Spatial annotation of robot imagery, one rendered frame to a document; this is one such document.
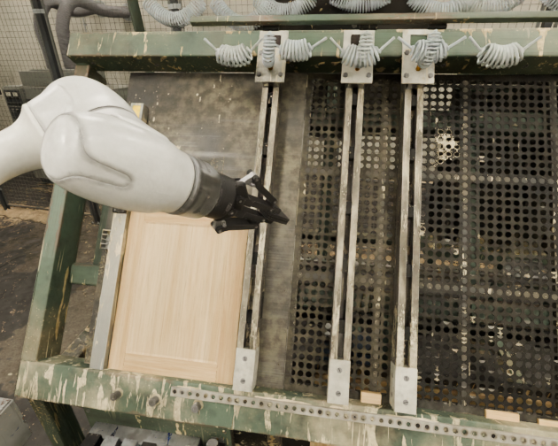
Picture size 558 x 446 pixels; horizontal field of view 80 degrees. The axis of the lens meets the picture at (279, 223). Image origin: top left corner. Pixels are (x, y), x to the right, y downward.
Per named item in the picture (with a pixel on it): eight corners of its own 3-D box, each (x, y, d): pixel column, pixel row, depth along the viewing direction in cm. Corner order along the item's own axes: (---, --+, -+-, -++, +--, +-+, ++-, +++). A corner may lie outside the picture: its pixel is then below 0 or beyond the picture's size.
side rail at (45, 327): (46, 352, 124) (19, 359, 113) (94, 80, 139) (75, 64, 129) (60, 354, 123) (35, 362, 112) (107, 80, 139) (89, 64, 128)
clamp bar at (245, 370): (231, 381, 108) (207, 411, 85) (264, 50, 125) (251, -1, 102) (261, 386, 107) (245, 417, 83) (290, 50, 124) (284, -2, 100)
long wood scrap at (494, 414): (484, 416, 98) (486, 418, 97) (484, 408, 99) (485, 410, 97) (516, 420, 97) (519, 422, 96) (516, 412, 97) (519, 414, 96)
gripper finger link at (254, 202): (223, 191, 57) (228, 184, 57) (262, 203, 66) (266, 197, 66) (235, 204, 55) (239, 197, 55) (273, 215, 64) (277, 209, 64)
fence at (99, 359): (96, 365, 115) (89, 368, 111) (136, 108, 128) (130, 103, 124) (110, 366, 114) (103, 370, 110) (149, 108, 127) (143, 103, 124)
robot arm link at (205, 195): (205, 173, 44) (236, 185, 48) (175, 140, 48) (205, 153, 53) (170, 226, 46) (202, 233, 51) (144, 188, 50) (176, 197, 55)
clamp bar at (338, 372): (320, 393, 104) (321, 428, 81) (342, 50, 121) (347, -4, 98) (352, 397, 103) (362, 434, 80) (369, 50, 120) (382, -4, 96)
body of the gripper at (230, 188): (199, 227, 51) (238, 235, 58) (230, 183, 49) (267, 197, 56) (178, 198, 55) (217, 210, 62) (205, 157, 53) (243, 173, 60)
